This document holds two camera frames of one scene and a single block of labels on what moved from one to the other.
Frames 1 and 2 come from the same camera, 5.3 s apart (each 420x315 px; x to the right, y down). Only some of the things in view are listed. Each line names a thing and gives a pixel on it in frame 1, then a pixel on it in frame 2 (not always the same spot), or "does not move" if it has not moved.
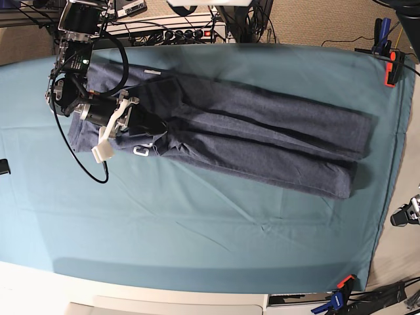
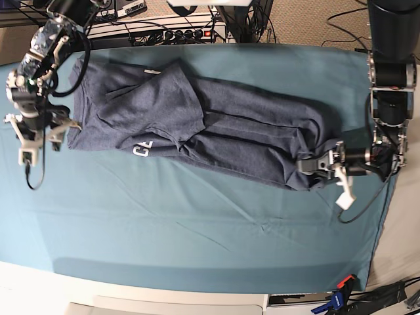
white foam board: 193,304 does not move
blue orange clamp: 338,298 does not move
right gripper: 400,218 -> 347,160
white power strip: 208,34 does not move
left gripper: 111,113 -> 46,126
